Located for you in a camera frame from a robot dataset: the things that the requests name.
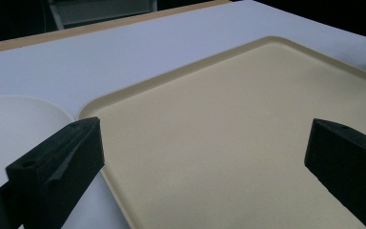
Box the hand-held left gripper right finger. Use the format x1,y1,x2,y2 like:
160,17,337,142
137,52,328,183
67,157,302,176
304,117,366,229

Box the beige plastic tray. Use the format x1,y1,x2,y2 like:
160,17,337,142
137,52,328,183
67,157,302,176
76,35,366,229

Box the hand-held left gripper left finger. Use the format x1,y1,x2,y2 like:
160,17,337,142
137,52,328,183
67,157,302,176
5,116,106,229

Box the white plate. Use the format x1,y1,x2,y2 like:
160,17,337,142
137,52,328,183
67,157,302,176
0,94,75,189

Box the grey metal stand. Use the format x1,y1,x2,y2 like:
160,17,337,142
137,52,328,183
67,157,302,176
48,0,158,31

